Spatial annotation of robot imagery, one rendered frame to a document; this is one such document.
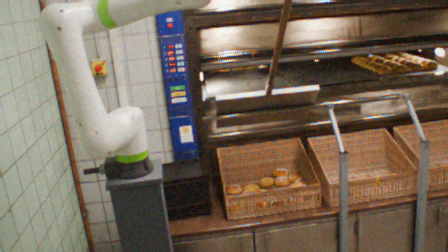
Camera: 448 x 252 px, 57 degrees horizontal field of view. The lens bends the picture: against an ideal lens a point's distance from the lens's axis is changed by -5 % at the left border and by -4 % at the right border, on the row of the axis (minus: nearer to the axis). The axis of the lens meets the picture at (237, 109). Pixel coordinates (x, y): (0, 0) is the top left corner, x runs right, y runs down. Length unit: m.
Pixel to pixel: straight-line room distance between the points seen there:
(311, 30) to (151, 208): 1.60
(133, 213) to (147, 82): 1.22
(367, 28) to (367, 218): 1.19
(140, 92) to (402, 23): 1.74
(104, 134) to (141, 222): 0.40
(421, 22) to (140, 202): 2.17
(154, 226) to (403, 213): 1.57
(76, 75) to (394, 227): 2.01
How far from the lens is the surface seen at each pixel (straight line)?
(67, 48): 1.43
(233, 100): 2.25
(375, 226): 2.68
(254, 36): 2.69
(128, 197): 1.63
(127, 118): 1.54
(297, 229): 2.52
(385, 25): 2.93
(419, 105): 3.13
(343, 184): 2.40
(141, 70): 2.69
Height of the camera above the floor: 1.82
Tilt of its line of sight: 15 degrees down
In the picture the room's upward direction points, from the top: 5 degrees counter-clockwise
